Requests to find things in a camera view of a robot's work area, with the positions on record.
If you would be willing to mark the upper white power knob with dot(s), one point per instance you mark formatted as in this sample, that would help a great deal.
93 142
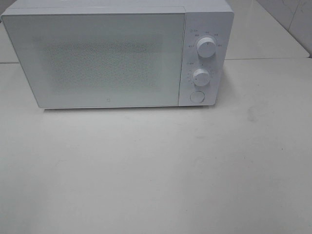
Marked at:
206 46

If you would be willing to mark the white timer knob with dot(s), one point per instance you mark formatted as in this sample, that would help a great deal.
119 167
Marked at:
201 77

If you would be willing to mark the white microwave oven body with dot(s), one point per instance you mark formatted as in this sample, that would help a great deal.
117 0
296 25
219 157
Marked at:
202 17

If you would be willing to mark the white microwave door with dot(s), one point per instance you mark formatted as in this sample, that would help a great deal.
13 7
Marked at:
96 61

